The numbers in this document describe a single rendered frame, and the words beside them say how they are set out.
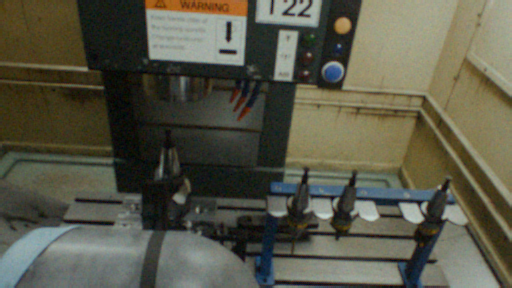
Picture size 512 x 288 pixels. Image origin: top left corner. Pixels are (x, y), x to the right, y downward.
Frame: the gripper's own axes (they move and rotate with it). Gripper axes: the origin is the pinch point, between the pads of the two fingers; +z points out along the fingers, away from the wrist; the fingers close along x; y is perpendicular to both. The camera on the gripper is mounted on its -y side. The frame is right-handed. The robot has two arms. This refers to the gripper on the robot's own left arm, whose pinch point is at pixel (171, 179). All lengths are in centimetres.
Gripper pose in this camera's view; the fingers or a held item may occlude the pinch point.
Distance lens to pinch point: 92.5
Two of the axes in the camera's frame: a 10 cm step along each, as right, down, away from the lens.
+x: 10.0, 0.6, 0.6
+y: -0.8, 8.2, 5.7
